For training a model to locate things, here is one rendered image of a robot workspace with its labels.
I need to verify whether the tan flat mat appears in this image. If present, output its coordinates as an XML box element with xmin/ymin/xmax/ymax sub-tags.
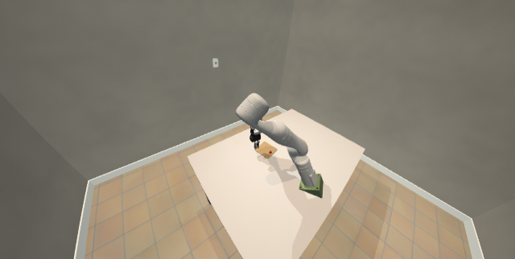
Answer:
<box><xmin>255</xmin><ymin>142</ymin><xmax>277</xmax><ymax>159</ymax></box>

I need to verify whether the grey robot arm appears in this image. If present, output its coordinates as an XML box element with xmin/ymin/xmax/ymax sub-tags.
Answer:
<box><xmin>236</xmin><ymin>93</ymin><xmax>318</xmax><ymax>187</ymax></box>

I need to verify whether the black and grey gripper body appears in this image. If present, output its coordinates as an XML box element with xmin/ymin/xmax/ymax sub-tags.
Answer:
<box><xmin>249</xmin><ymin>126</ymin><xmax>262</xmax><ymax>142</ymax></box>

